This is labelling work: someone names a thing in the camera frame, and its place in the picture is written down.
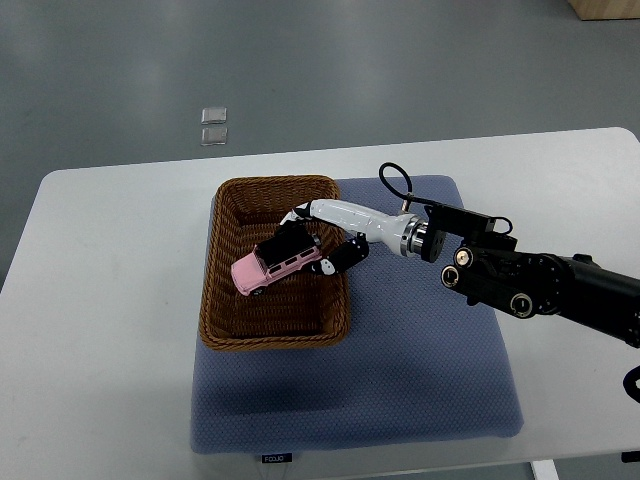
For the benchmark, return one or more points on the metal floor plate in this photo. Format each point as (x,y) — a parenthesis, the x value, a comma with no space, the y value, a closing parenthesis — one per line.
(216,135)
(213,115)

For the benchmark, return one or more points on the pink toy car black roof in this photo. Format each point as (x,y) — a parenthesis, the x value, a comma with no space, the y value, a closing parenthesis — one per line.
(270,261)

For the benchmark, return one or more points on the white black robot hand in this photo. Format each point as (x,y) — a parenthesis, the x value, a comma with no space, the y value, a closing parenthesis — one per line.
(400,233)

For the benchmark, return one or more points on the white table leg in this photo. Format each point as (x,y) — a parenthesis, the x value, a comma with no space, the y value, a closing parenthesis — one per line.
(544,470)

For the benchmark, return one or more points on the upper metal floor plate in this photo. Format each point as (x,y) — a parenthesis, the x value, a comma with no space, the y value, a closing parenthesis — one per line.
(213,115)

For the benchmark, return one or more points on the blue grey quilted mat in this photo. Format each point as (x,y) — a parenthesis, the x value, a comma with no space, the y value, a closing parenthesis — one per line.
(379,355)

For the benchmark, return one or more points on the lower metal floor plate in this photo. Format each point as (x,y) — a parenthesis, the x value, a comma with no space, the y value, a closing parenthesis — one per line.
(216,135)

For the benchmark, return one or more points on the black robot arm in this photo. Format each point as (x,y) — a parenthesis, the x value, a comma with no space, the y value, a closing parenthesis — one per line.
(486,267)

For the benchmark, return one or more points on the wooden box corner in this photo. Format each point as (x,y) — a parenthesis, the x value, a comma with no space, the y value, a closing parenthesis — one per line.
(606,9)

